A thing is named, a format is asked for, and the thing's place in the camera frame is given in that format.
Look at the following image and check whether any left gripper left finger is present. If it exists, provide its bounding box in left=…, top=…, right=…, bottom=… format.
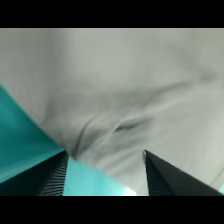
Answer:
left=0, top=150, right=70, bottom=197

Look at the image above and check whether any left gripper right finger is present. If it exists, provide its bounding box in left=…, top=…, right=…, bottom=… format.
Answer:
left=142, top=149, right=223, bottom=197

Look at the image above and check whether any pale garment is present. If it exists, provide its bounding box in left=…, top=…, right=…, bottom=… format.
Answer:
left=0, top=28, right=224, bottom=197

